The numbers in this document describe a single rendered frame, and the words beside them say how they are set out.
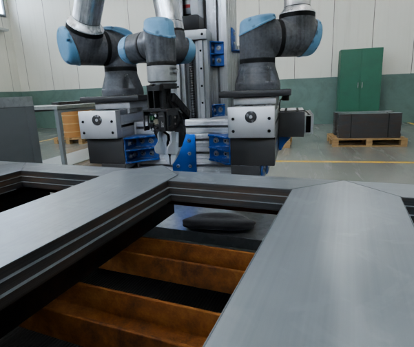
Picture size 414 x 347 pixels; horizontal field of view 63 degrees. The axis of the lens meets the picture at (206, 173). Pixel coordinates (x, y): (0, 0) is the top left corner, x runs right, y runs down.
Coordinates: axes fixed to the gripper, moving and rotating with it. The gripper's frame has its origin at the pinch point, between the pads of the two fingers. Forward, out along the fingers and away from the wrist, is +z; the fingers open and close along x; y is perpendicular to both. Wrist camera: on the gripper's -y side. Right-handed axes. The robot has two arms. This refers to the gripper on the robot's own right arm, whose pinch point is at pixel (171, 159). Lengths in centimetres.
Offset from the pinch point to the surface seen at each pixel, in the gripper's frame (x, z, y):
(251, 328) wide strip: 38, 1, 58
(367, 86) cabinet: 86, -14, -915
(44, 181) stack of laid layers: -27.2, 3.1, 18.8
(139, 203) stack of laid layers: 8.7, 2.2, 29.6
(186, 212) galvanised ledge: -0.6, 18.4, -8.1
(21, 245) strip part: 6, 1, 52
